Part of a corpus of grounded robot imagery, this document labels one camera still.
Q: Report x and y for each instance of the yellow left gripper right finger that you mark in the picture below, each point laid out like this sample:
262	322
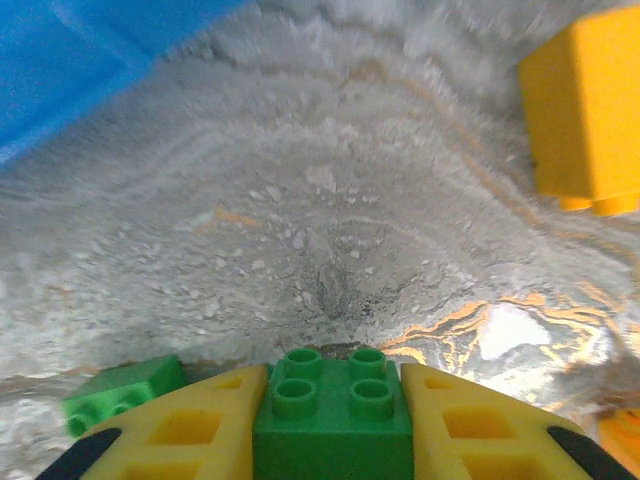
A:
500	440

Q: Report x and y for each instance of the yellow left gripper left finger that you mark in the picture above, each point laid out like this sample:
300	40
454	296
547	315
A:
150	440

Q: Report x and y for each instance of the green two-by-two lego brick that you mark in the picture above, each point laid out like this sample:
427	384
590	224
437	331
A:
332	442

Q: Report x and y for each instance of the dark green flat lego brick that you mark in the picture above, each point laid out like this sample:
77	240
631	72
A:
125	386

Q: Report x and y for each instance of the small yellow lego brick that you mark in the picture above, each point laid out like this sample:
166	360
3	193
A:
622	435

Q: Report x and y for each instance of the tall yellow lego brick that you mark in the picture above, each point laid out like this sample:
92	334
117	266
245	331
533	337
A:
585	110

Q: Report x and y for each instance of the blue three-compartment plastic bin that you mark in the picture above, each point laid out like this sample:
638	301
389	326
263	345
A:
60	60

